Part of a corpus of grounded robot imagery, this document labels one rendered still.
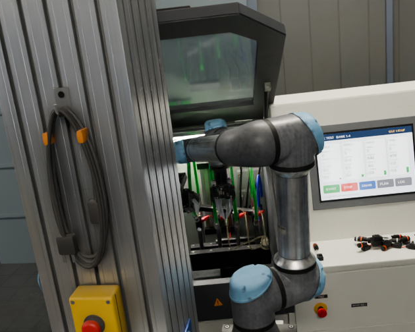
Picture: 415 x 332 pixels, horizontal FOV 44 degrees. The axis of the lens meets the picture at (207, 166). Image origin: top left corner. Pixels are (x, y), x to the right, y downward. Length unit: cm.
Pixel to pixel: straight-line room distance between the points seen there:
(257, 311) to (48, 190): 66
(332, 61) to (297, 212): 258
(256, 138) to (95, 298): 51
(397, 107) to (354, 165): 30
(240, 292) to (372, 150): 106
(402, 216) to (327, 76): 178
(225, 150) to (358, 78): 269
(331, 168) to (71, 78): 146
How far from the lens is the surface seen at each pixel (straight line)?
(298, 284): 142
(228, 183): 175
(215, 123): 169
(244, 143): 121
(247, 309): 138
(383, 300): 215
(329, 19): 381
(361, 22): 383
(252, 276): 139
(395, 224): 228
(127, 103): 89
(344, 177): 219
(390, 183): 225
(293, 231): 135
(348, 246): 216
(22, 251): 485
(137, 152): 91
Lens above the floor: 195
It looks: 17 degrees down
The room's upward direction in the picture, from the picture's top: 7 degrees counter-clockwise
